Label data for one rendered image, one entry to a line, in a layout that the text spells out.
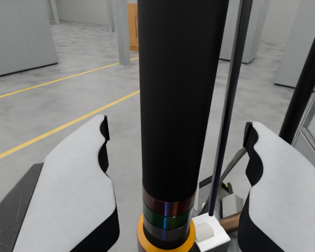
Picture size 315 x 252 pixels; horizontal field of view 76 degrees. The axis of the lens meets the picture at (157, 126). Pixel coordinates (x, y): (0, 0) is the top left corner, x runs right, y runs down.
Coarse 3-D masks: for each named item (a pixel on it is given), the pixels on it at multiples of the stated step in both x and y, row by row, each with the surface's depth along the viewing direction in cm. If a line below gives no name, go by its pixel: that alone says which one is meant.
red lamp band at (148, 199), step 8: (144, 192) 12; (144, 200) 12; (152, 200) 11; (160, 200) 11; (184, 200) 11; (192, 200) 12; (152, 208) 12; (160, 208) 11; (168, 208) 11; (176, 208) 11; (184, 208) 11
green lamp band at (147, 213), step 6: (144, 204) 12; (144, 210) 13; (150, 210) 12; (192, 210) 13; (150, 216) 12; (156, 216) 12; (162, 216) 12; (174, 216) 12; (180, 216) 12; (186, 216) 12; (156, 222) 12; (162, 222) 12; (168, 222) 12; (174, 222) 12; (180, 222) 12; (168, 228) 12
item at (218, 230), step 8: (200, 216) 19; (208, 216) 19; (216, 224) 18; (216, 232) 17; (224, 232) 17; (208, 240) 17; (216, 240) 17; (224, 240) 17; (200, 248) 16; (208, 248) 16; (216, 248) 17; (224, 248) 17
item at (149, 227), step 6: (144, 216) 13; (144, 222) 13; (150, 228) 13; (156, 228) 12; (180, 228) 12; (186, 228) 13; (156, 234) 13; (162, 234) 13; (168, 234) 12; (174, 234) 13; (180, 234) 13; (168, 240) 13
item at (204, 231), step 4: (200, 224) 18; (204, 224) 18; (208, 224) 18; (196, 228) 17; (200, 228) 17; (204, 228) 17; (208, 228) 17; (196, 232) 17; (200, 232) 17; (204, 232) 17; (208, 232) 17; (212, 232) 17; (196, 236) 17; (200, 236) 17; (204, 236) 17; (208, 236) 17; (212, 236) 17; (200, 240) 17
